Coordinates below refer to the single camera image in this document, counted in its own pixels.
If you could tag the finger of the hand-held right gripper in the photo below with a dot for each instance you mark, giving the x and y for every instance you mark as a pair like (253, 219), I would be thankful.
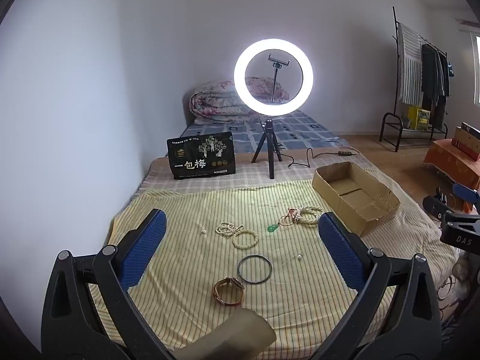
(465, 192)
(435, 205)

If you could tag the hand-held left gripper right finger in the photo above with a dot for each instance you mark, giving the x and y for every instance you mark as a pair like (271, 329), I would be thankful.
(339, 251)

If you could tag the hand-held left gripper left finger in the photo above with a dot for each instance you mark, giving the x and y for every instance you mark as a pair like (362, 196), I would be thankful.
(144, 247)

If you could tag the cardboard box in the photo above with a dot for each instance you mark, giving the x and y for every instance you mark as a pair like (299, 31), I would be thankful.
(352, 195)

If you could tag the brown leather watch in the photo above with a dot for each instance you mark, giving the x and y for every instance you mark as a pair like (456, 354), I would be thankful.
(225, 283)

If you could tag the dark bangle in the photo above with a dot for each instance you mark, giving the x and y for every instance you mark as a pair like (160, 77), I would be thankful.
(238, 270)

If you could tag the orange cloth covered table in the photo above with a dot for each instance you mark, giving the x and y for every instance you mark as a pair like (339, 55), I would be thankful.
(446, 161)

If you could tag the yellow striped cloth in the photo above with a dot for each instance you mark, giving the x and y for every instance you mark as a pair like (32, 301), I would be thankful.
(180, 217)

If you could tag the checked beige blanket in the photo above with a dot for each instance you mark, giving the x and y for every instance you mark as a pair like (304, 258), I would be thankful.
(300, 176)

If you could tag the yellow box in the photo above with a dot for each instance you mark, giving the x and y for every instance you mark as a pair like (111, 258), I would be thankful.
(419, 117)

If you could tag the black clothes rack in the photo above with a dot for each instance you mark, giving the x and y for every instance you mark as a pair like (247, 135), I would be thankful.
(390, 127)

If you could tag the black snack bag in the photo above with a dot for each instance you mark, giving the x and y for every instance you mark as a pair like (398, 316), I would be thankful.
(202, 157)

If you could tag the dark hanging clothes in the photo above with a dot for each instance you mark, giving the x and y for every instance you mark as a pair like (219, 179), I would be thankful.
(435, 75)

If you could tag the beige cloth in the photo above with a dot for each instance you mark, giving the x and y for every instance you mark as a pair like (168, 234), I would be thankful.
(232, 337)

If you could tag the black tripod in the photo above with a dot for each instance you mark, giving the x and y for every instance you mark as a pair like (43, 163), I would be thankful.
(269, 146)

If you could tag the blue patterned bedsheet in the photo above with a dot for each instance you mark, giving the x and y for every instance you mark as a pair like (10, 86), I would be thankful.
(300, 129)

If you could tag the striped grey towel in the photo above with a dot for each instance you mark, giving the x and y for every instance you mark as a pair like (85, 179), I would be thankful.
(409, 63)

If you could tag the folded floral quilt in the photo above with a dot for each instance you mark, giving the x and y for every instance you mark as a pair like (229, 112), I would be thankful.
(212, 101)

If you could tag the black phone holder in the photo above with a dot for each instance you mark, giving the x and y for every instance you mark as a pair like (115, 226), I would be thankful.
(276, 78)

